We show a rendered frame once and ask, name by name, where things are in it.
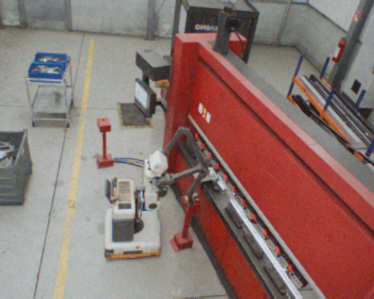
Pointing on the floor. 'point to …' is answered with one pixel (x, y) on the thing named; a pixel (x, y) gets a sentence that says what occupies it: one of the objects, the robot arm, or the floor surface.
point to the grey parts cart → (52, 96)
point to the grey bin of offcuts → (8, 167)
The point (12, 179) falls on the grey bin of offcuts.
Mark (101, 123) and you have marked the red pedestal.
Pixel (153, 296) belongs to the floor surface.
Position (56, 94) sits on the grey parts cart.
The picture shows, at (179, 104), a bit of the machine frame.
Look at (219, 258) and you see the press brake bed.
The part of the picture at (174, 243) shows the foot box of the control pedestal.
